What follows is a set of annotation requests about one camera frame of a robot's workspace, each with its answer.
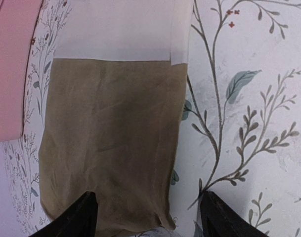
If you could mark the pink compartment organizer box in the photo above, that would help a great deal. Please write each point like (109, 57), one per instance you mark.
(17, 24)

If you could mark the floral patterned table mat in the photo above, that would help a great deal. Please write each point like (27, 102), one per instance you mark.
(243, 136)

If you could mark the olive beige underwear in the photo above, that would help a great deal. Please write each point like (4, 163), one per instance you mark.
(113, 111)

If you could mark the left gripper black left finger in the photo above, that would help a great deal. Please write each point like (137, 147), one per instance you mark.
(79, 220)

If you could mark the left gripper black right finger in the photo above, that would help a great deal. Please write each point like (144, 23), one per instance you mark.
(220, 220)

